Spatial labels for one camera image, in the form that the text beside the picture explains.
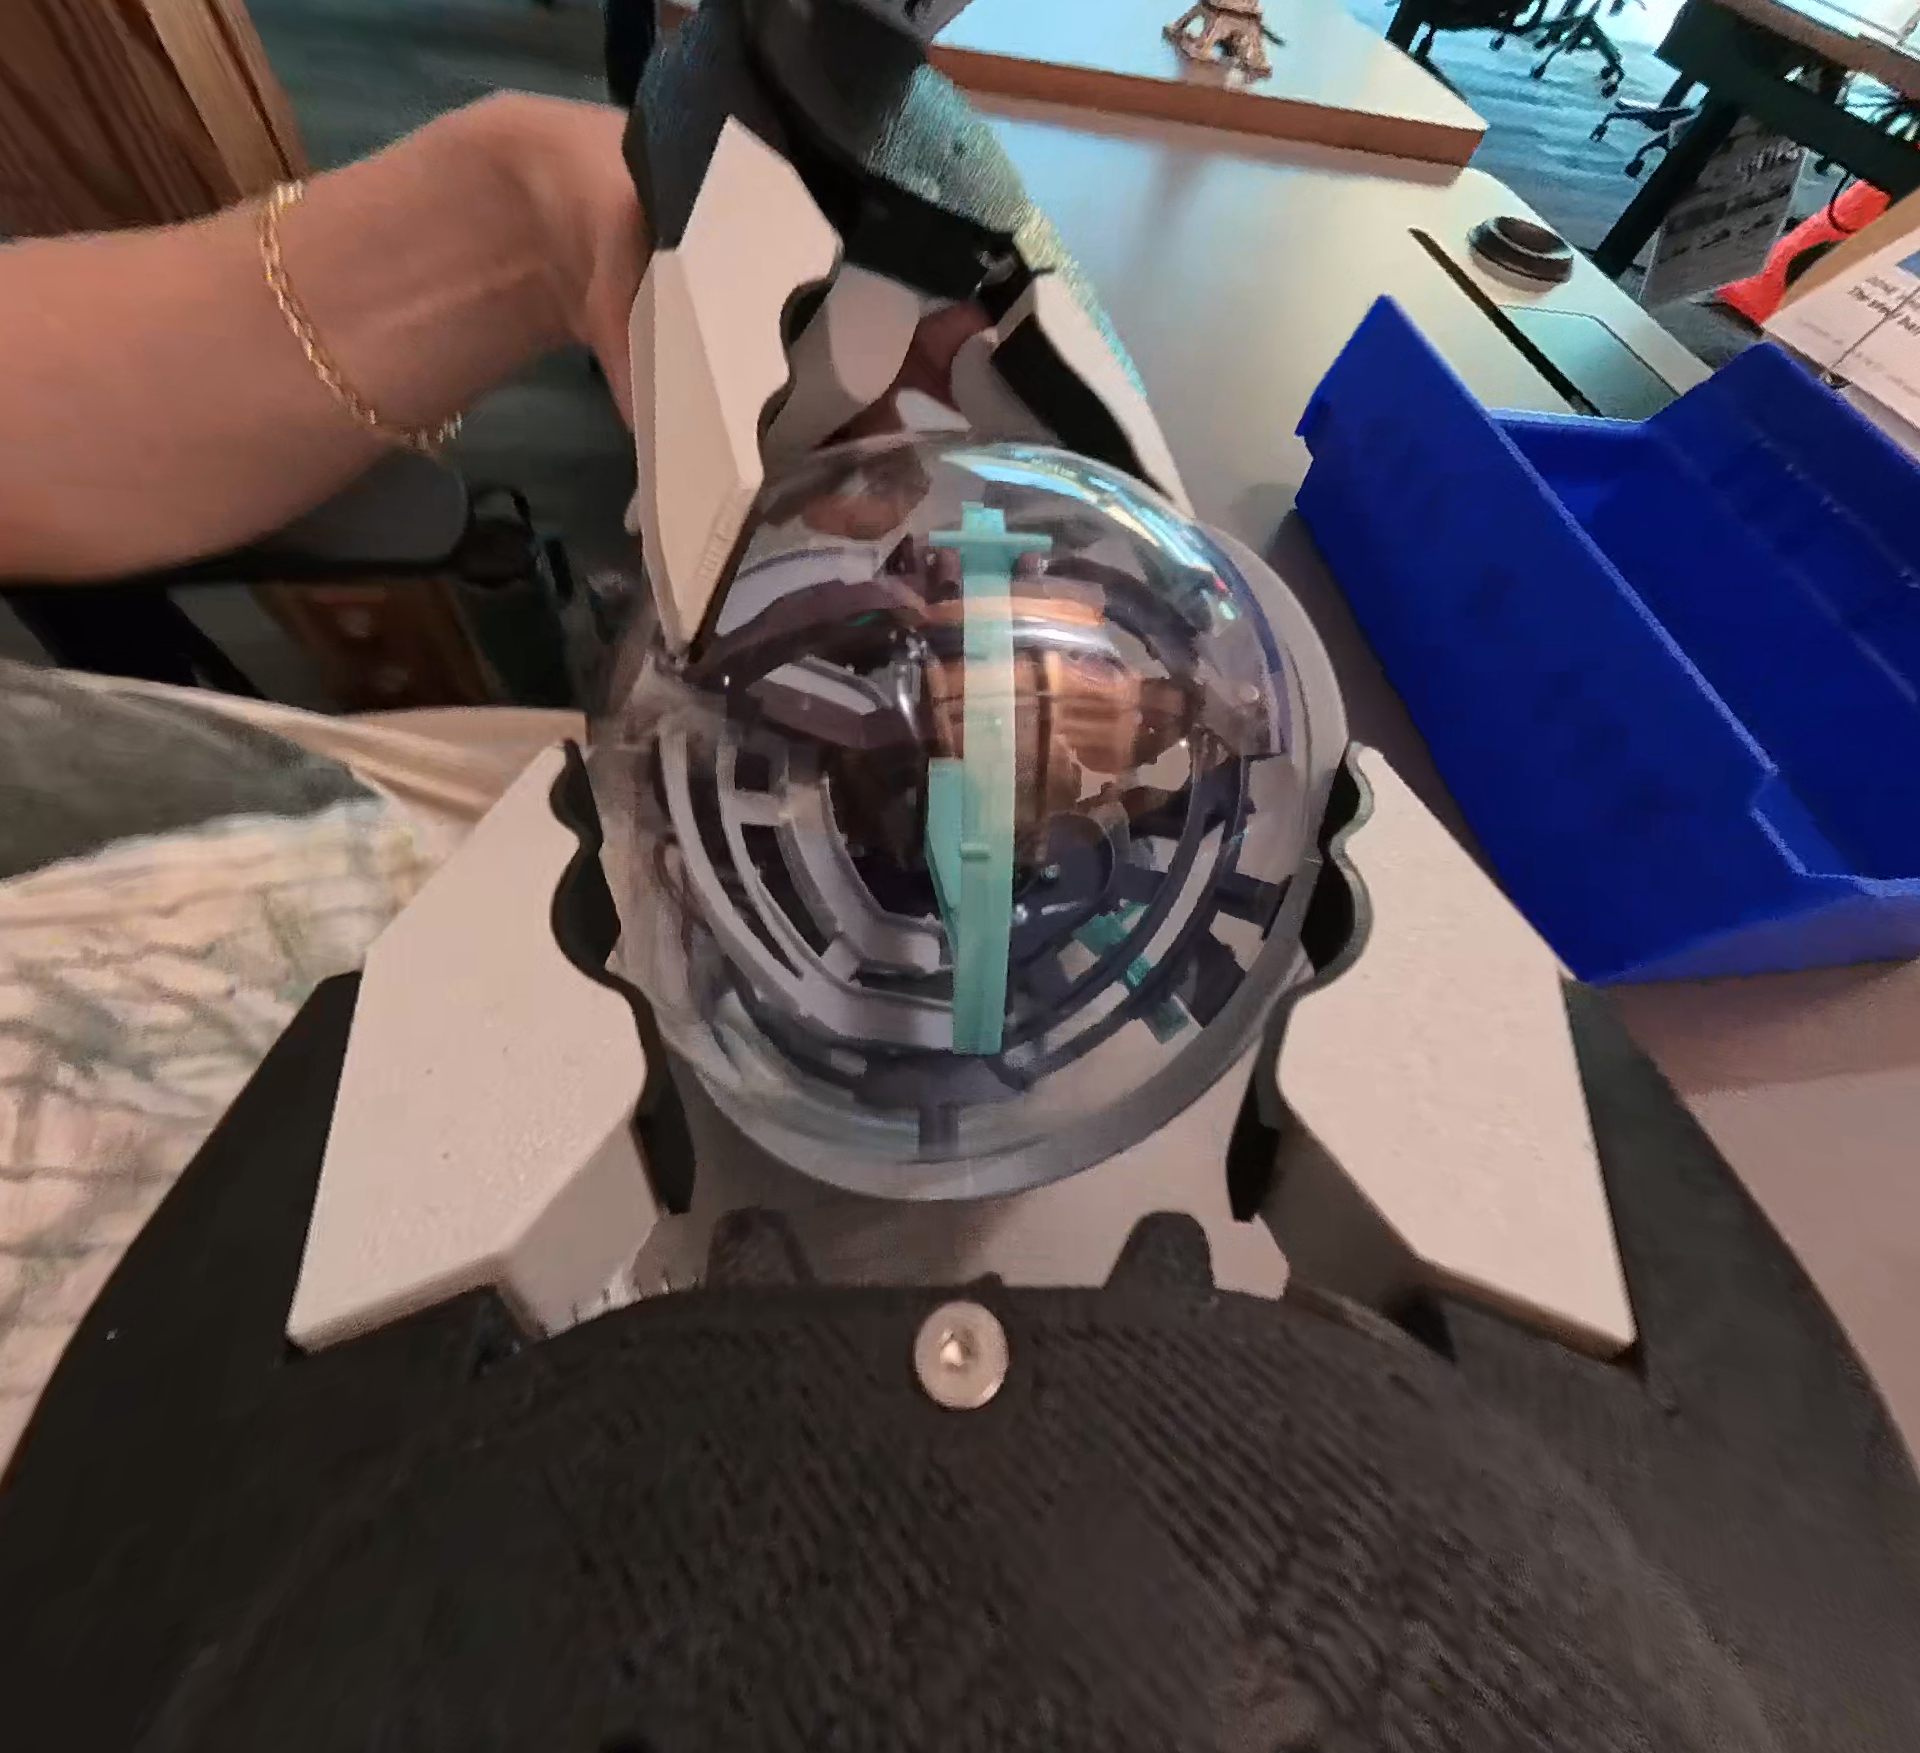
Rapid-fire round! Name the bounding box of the gold chain bracelet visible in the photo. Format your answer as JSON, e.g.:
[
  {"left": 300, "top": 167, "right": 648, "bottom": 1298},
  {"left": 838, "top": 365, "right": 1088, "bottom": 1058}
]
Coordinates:
[{"left": 259, "top": 183, "right": 464, "bottom": 459}]

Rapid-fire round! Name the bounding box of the blue plastic bin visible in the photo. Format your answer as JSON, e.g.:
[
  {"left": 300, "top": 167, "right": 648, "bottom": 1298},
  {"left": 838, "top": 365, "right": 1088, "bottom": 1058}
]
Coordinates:
[{"left": 1293, "top": 295, "right": 1920, "bottom": 988}]

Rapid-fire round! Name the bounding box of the printed instruction sheet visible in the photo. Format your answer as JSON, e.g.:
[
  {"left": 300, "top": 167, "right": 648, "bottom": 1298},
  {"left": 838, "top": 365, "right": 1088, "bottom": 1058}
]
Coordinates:
[{"left": 1765, "top": 224, "right": 1920, "bottom": 440}]

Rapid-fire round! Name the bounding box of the black chair armrest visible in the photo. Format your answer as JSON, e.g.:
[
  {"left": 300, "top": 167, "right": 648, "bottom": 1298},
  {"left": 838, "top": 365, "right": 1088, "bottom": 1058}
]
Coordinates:
[{"left": 0, "top": 455, "right": 581, "bottom": 708}]

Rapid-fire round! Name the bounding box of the black round desk grommet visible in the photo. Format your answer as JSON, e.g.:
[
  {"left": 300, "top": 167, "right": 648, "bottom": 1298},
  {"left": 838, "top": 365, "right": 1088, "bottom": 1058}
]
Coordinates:
[{"left": 1471, "top": 216, "right": 1576, "bottom": 285}]

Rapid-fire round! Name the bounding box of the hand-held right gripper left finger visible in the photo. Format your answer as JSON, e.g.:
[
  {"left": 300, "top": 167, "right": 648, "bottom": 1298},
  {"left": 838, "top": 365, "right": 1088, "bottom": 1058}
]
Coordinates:
[{"left": 283, "top": 739, "right": 693, "bottom": 1348}]

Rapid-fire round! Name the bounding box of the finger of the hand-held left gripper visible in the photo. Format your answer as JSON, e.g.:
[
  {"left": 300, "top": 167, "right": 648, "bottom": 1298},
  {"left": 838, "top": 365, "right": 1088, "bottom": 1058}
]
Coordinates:
[
  {"left": 625, "top": 113, "right": 845, "bottom": 654},
  {"left": 956, "top": 264, "right": 1198, "bottom": 520}
]

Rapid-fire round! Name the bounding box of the person's left forearm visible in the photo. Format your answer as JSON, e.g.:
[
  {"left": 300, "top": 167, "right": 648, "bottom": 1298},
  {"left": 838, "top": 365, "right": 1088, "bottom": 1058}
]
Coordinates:
[{"left": 0, "top": 179, "right": 458, "bottom": 586}]

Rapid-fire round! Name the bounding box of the orange plastic object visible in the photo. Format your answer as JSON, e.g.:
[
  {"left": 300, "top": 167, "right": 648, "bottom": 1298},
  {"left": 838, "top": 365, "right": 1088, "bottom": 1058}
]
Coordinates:
[{"left": 1717, "top": 179, "right": 1892, "bottom": 329}]

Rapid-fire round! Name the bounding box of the person's left hand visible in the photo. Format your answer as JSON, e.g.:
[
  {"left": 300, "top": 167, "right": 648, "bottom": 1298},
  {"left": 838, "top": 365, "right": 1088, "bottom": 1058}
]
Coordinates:
[{"left": 296, "top": 93, "right": 657, "bottom": 435}]

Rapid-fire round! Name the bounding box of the clear maze ball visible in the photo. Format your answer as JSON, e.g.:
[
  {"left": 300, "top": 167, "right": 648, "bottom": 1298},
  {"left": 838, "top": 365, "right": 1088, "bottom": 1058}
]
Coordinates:
[{"left": 585, "top": 432, "right": 1347, "bottom": 1205}]

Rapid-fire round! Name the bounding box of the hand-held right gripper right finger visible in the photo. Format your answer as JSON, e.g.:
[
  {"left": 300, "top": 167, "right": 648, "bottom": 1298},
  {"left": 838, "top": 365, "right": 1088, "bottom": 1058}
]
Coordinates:
[{"left": 1225, "top": 745, "right": 1640, "bottom": 1362}]

